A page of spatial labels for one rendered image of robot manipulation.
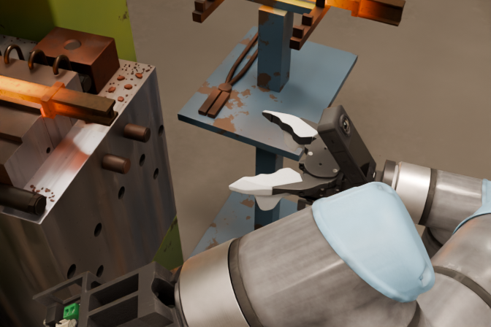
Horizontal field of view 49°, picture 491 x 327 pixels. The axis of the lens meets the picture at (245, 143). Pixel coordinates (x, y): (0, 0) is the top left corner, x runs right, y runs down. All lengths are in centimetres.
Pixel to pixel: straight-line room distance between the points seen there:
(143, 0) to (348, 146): 248
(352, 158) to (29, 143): 46
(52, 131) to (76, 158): 6
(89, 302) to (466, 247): 27
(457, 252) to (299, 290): 15
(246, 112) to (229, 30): 156
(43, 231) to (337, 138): 43
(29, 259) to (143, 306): 58
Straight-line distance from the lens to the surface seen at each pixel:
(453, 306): 41
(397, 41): 279
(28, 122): 85
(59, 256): 89
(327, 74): 137
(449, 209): 71
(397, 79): 255
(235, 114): 124
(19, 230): 86
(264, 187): 69
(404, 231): 32
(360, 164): 70
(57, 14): 110
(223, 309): 35
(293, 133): 76
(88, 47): 99
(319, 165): 72
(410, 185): 71
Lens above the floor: 153
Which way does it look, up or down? 45 degrees down
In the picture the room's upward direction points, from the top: straight up
